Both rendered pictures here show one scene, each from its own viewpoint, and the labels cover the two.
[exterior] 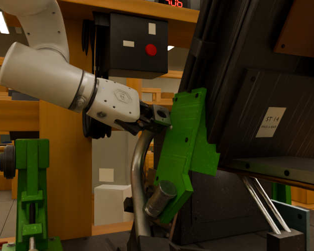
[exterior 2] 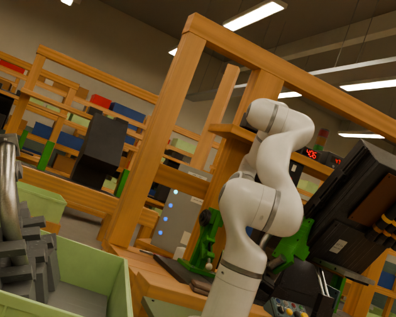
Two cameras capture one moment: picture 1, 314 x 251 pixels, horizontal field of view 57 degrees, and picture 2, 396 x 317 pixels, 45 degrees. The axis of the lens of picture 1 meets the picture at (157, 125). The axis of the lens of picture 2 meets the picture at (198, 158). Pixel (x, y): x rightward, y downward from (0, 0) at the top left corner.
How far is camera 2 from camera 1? 1.47 m
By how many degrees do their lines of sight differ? 3
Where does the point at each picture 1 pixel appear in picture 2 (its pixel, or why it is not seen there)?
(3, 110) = (190, 181)
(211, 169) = (303, 257)
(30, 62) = not seen: hidden behind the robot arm
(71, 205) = not seen: hidden behind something
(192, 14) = (319, 166)
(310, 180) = (342, 273)
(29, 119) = (201, 191)
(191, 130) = (302, 236)
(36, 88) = not seen: hidden behind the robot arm
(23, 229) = (207, 253)
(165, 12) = (305, 161)
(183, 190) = (290, 261)
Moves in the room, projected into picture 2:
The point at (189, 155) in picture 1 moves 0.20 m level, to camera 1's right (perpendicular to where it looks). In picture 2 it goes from (297, 247) to (343, 265)
